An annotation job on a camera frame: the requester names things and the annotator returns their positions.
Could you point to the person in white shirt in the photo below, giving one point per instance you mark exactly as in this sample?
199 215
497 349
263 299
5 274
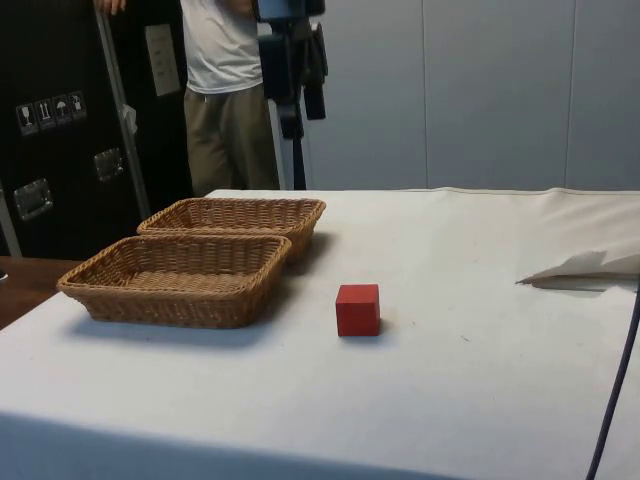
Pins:
220 50

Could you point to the red cube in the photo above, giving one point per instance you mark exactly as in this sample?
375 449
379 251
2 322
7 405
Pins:
357 312

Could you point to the pale locker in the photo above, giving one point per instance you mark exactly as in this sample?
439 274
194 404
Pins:
500 100
375 100
612 100

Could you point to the black cabinet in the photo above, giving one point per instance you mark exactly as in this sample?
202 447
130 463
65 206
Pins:
55 60

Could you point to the wicker basket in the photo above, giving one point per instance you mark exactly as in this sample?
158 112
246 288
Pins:
175 306
301 226

